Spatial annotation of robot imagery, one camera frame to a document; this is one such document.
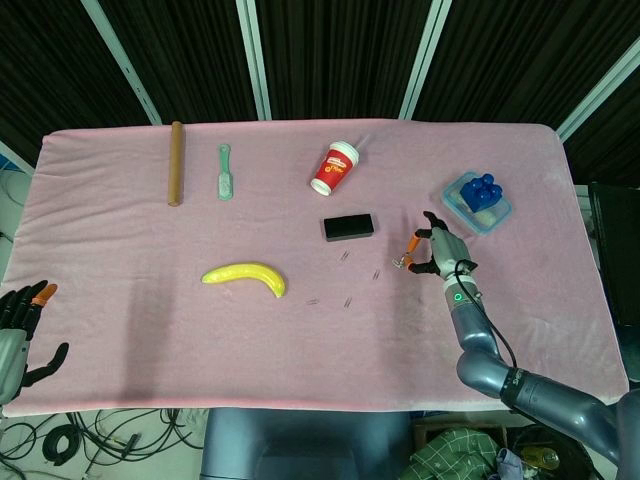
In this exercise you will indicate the blue-grey robot torso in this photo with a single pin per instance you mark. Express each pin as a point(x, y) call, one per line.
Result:
point(300, 445)

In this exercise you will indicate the brown cardboard box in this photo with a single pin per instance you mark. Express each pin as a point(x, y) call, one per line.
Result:
point(450, 422)

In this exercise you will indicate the purple crumpled cloth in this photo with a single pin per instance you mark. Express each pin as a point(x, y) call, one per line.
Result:
point(510, 465)

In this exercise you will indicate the silver metal chain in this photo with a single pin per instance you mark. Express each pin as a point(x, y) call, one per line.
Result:
point(401, 260)

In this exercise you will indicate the black pleated curtain panel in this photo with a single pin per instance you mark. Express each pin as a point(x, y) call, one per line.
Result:
point(340, 55)
point(615, 145)
point(190, 55)
point(525, 55)
point(50, 65)

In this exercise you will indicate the yellow plastic bottle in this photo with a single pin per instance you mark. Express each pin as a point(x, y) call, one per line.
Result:
point(541, 457)

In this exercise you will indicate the pink table cloth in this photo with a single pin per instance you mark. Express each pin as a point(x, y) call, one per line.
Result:
point(150, 225)

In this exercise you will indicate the brown wooden rolling pin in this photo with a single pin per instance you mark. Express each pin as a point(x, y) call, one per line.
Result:
point(175, 165)

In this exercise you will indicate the yellow toy banana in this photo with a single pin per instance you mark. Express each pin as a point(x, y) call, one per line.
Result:
point(240, 272)

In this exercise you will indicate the clear container blue rim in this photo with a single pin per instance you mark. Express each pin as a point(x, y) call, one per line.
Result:
point(487, 225)

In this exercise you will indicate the white partition post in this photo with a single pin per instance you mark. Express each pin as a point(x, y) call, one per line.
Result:
point(17, 156)
point(125, 65)
point(424, 60)
point(255, 60)
point(600, 93)

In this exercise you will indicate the blue toy brick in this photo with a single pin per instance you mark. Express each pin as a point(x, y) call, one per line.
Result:
point(481, 194)

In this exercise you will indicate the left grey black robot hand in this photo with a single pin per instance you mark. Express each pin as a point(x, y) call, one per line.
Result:
point(12, 350)

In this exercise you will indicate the green plastic brush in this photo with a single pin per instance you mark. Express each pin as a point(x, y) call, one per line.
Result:
point(225, 180)

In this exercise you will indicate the clear drinking straw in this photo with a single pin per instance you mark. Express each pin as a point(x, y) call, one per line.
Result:
point(366, 141)

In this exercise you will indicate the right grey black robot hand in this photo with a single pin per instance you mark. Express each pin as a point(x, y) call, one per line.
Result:
point(450, 247)

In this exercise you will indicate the green plaid cloth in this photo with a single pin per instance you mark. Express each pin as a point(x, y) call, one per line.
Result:
point(450, 455)

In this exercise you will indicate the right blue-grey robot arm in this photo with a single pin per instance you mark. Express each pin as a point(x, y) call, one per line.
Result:
point(550, 395)

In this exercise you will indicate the black equipment case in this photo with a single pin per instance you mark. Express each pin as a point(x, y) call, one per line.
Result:
point(617, 250)

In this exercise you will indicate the red paper cup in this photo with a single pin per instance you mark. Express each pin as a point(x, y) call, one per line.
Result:
point(336, 167)

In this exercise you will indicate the black waste bin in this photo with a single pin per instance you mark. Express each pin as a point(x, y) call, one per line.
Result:
point(575, 460)

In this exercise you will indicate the black rectangular box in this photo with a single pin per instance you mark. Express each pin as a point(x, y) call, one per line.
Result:
point(349, 226)

